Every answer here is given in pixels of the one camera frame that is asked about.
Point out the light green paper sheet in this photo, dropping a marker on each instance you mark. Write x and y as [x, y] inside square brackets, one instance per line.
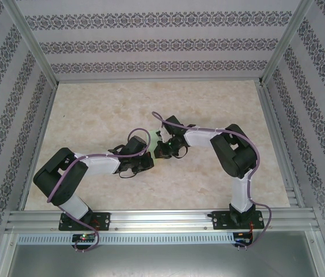
[153, 138]

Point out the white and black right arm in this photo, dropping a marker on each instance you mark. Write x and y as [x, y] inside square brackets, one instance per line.
[200, 138]

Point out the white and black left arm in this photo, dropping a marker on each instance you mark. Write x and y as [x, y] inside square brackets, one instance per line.
[102, 166]

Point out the left controller board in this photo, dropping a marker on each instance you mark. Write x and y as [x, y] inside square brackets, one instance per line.
[83, 237]

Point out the controller board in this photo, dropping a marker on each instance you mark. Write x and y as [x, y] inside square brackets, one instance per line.
[241, 236]
[83, 237]

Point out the right controller board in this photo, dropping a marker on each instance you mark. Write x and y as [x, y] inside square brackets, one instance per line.
[241, 236]

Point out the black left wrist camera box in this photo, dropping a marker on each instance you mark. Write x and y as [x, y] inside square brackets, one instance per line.
[135, 144]

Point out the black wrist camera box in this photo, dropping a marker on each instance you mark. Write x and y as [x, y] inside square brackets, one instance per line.
[135, 144]
[174, 124]

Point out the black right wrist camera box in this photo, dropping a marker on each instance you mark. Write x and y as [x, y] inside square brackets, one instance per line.
[174, 124]

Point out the aluminium mounting rail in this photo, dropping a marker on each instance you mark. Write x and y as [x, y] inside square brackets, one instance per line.
[162, 220]

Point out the thin aluminium wall rail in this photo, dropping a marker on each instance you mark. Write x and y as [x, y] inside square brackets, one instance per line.
[156, 79]

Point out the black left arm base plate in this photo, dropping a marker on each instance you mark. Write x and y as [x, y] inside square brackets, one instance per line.
[102, 222]

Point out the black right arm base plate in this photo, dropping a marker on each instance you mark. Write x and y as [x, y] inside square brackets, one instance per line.
[221, 220]

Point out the aluminium side rail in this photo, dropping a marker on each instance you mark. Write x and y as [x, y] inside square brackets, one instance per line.
[45, 115]
[269, 115]

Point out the aluminium frame post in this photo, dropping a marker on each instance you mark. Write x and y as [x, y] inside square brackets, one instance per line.
[286, 43]
[33, 43]

